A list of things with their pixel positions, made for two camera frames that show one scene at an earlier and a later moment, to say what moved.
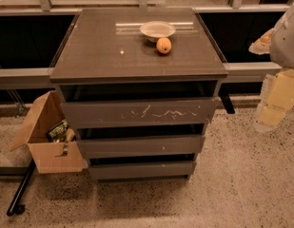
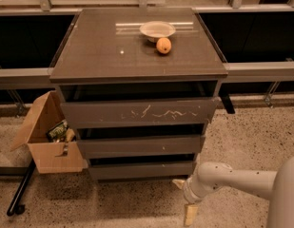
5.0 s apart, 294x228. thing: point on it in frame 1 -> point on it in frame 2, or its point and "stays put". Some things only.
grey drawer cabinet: [139, 114] stays put
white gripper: [285, 43] -> [188, 192]
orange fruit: [164, 46] stays put
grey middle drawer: [141, 146] stays put
